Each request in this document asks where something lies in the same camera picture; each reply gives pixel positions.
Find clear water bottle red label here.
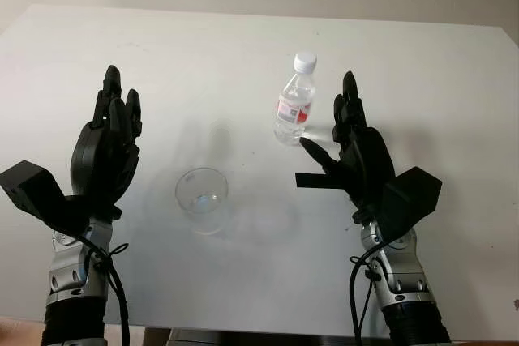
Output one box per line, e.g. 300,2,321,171
272,51,318,147

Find clear plastic cup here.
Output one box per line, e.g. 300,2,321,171
174,166,229,236

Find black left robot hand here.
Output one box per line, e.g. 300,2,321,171
69,64,144,211

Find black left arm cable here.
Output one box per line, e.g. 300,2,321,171
83,236,131,346

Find black tape strip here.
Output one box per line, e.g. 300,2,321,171
294,173,345,192

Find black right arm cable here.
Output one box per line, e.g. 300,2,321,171
349,254,376,346

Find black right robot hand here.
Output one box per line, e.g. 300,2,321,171
298,70,397,220

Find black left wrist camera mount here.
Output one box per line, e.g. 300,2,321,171
0,160,123,238

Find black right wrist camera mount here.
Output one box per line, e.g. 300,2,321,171
379,166,444,246

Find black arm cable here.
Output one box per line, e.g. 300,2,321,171
83,236,131,346
349,254,376,346

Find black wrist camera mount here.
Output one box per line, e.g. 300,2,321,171
379,166,444,246
0,160,123,238

